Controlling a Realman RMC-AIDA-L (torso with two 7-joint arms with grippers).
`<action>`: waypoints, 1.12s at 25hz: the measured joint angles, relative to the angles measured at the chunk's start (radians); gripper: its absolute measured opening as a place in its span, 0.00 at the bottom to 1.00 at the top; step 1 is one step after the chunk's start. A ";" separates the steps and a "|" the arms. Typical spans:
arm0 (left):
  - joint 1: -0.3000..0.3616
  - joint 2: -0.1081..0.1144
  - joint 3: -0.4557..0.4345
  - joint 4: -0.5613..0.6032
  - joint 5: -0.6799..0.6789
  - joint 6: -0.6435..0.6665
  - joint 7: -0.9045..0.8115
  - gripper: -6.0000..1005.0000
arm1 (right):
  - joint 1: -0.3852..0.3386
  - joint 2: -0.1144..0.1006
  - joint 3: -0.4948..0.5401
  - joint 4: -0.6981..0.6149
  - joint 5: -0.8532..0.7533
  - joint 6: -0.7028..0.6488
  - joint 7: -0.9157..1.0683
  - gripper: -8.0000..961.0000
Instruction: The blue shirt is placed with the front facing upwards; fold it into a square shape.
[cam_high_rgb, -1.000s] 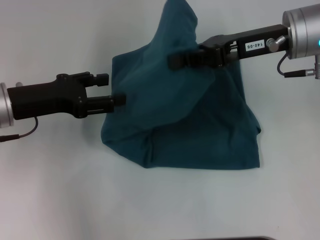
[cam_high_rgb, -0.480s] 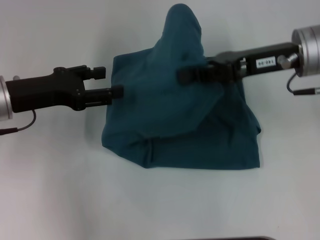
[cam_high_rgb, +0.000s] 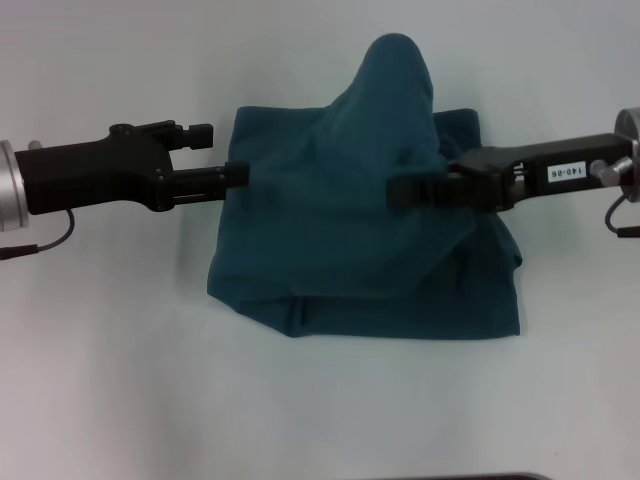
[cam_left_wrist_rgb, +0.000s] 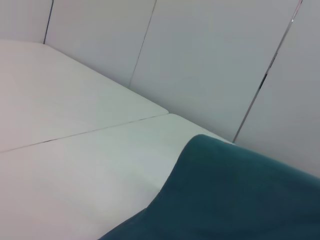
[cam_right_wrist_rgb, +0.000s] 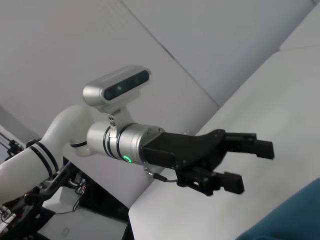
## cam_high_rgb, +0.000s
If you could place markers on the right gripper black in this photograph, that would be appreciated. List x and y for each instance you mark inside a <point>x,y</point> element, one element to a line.
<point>550,172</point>

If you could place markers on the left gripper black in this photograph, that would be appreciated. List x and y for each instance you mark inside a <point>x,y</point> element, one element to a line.
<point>90,170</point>

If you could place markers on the teal T-shirt with FREE print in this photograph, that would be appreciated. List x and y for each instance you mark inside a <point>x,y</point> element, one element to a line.
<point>340,225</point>

